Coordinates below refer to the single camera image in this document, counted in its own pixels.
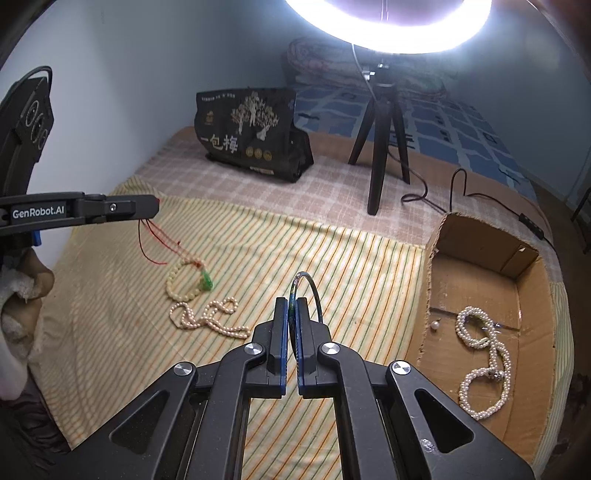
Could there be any thick twisted pearl necklace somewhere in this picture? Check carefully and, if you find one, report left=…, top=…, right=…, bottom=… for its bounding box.
left=455, top=305, right=512, bottom=421

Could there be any cardboard box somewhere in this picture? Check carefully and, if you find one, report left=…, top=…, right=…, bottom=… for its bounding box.
left=406, top=211, right=571, bottom=467

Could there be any person's left forearm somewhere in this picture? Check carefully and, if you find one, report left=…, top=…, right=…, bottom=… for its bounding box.
left=0, top=323, right=31, bottom=400

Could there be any dark cloth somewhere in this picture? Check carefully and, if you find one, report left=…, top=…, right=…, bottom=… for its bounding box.
left=0, top=383, right=70, bottom=480

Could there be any bead bracelet with red string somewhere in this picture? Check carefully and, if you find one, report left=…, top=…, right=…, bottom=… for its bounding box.
left=139, top=217, right=215, bottom=303

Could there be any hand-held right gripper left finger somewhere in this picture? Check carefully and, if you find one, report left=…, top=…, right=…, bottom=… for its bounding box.
left=51, top=298, right=296, bottom=480

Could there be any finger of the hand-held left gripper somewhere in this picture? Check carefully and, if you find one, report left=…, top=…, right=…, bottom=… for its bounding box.
left=83, top=194, right=161, bottom=223

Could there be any thin pearl necklace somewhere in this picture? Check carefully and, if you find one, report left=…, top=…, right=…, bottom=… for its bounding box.
left=170, top=296, right=251, bottom=340

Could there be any dark thin bangle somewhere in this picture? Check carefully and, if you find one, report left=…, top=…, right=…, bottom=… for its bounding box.
left=289, top=271, right=324, bottom=324

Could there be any black tabletop tripod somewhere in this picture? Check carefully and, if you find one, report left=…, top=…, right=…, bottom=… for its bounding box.
left=347, top=65, right=411, bottom=216

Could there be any person's left hand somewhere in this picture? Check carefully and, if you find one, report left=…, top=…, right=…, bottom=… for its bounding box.
left=0, top=249, right=55, bottom=365

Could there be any black printed bag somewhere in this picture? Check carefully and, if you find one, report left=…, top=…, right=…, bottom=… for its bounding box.
left=195, top=87, right=315, bottom=183

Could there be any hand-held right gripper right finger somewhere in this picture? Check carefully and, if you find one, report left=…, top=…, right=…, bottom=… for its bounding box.
left=294, top=298, right=541, bottom=480

